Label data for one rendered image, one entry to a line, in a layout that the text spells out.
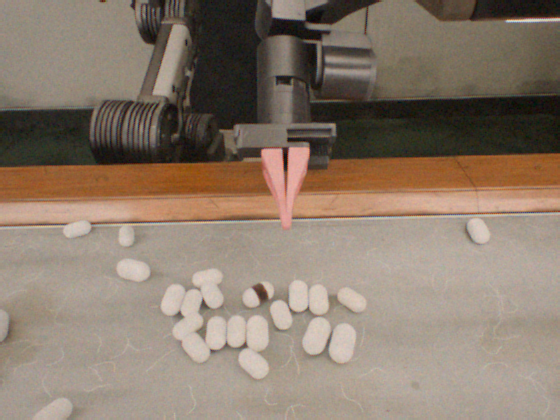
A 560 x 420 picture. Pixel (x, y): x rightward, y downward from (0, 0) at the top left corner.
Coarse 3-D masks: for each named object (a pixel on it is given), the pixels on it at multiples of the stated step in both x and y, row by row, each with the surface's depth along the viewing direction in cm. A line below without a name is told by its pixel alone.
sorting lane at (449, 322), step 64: (0, 256) 52; (64, 256) 52; (128, 256) 52; (192, 256) 52; (256, 256) 52; (320, 256) 52; (384, 256) 51; (448, 256) 51; (512, 256) 51; (64, 320) 44; (128, 320) 44; (384, 320) 44; (448, 320) 44; (512, 320) 44; (0, 384) 39; (64, 384) 39; (128, 384) 39; (192, 384) 38; (256, 384) 38; (320, 384) 38; (384, 384) 38; (448, 384) 38; (512, 384) 38
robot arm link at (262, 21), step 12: (264, 0) 46; (312, 0) 47; (324, 0) 47; (336, 0) 48; (348, 0) 49; (360, 0) 50; (372, 0) 52; (384, 0) 54; (264, 12) 47; (312, 12) 47; (324, 12) 49; (336, 12) 50; (348, 12) 52; (264, 24) 49; (264, 36) 51
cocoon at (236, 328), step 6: (234, 318) 42; (240, 318) 42; (228, 324) 42; (234, 324) 41; (240, 324) 41; (228, 330) 41; (234, 330) 41; (240, 330) 41; (228, 336) 41; (234, 336) 40; (240, 336) 41; (228, 342) 41; (234, 342) 40; (240, 342) 41
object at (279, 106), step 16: (272, 80) 45; (272, 96) 45; (288, 96) 44; (304, 96) 45; (272, 112) 44; (288, 112) 44; (304, 112) 45; (240, 128) 43; (256, 128) 43; (288, 128) 43; (304, 128) 43; (320, 128) 43; (320, 144) 47
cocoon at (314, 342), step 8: (312, 320) 42; (320, 320) 41; (312, 328) 41; (320, 328) 41; (328, 328) 41; (304, 336) 40; (312, 336) 40; (320, 336) 40; (304, 344) 40; (312, 344) 40; (320, 344) 40; (312, 352) 40; (320, 352) 40
